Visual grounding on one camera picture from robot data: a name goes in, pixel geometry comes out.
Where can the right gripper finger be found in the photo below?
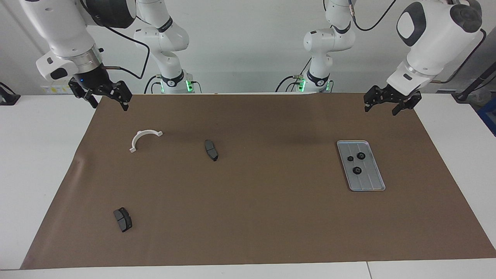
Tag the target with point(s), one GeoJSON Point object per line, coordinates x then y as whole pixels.
{"type": "Point", "coordinates": [124, 97]}
{"type": "Point", "coordinates": [93, 101]}

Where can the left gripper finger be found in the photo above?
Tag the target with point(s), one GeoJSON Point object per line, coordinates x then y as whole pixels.
{"type": "Point", "coordinates": [400, 109]}
{"type": "Point", "coordinates": [369, 101]}

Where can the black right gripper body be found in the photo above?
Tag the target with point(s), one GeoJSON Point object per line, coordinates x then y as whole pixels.
{"type": "Point", "coordinates": [93, 79]}

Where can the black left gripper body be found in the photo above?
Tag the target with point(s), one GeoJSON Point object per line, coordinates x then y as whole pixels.
{"type": "Point", "coordinates": [395, 97]}

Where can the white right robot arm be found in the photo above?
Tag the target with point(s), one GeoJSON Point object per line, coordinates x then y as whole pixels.
{"type": "Point", "coordinates": [66, 31]}

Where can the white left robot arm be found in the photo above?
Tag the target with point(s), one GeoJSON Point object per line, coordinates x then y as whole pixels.
{"type": "Point", "coordinates": [430, 38]}

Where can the silver metal tray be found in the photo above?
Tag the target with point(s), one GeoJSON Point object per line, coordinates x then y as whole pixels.
{"type": "Point", "coordinates": [370, 180]}

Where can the black metal stand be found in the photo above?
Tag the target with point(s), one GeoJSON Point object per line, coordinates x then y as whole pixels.
{"type": "Point", "coordinates": [471, 87]}

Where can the black table clamp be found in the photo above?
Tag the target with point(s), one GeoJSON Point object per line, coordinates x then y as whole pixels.
{"type": "Point", "coordinates": [7, 99]}

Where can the blue crate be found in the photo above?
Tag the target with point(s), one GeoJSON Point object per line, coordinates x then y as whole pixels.
{"type": "Point", "coordinates": [489, 116]}

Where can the dark grey brake pad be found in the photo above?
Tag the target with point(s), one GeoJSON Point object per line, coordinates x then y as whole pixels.
{"type": "Point", "coordinates": [123, 220]}
{"type": "Point", "coordinates": [211, 150]}

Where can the brown paper mat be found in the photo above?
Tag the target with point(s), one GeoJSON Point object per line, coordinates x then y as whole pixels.
{"type": "Point", "coordinates": [271, 213]}

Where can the white wall socket box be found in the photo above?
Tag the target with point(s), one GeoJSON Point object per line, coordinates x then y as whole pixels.
{"type": "Point", "coordinates": [54, 90]}

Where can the white curved plastic bracket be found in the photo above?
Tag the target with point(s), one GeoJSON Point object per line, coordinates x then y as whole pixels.
{"type": "Point", "coordinates": [136, 138]}

